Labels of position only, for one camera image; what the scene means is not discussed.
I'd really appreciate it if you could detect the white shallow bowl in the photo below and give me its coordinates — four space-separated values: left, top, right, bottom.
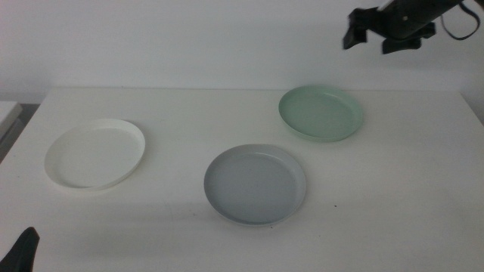
44 118 147 191

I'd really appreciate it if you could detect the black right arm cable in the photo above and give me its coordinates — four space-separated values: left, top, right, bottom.
439 1 482 41

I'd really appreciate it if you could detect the mint green shallow bowl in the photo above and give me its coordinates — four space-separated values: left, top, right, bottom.
278 85 364 144

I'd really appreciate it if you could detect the grey shallow bowl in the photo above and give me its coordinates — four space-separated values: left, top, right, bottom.
203 143 307 227

